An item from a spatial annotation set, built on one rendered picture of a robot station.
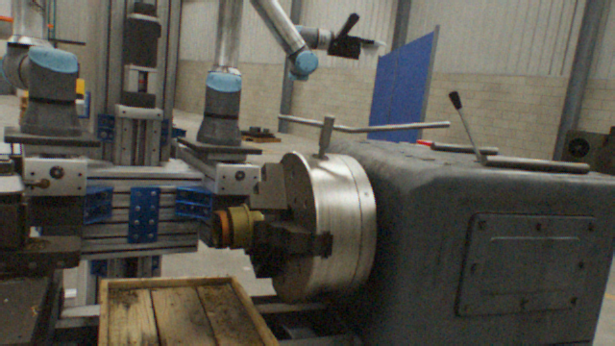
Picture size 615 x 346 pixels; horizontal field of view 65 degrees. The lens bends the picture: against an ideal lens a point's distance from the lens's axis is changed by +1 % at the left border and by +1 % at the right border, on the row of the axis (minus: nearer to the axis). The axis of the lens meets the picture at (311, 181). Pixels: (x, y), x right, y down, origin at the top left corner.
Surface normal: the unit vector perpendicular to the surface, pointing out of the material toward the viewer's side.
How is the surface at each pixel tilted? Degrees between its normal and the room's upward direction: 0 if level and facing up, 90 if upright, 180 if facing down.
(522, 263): 90
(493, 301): 90
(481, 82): 90
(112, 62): 90
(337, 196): 52
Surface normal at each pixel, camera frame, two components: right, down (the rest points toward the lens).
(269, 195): 0.38, -0.38
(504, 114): -0.76, 0.02
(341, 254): 0.38, 0.22
